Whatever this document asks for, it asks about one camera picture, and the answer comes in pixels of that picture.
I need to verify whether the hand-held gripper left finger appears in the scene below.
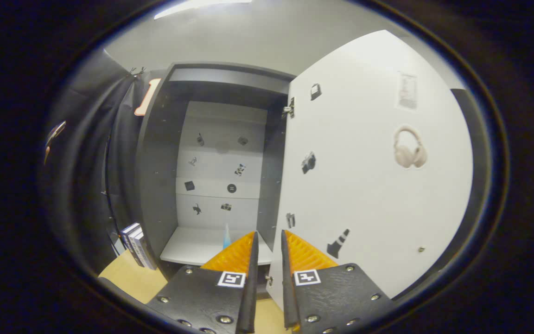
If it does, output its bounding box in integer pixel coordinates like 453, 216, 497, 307
146, 231, 260, 334

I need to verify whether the dark grey cabinet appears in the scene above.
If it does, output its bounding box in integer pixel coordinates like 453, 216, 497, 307
135, 62, 298, 297

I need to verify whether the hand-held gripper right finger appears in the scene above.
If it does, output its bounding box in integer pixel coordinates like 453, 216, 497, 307
281, 229, 396, 334

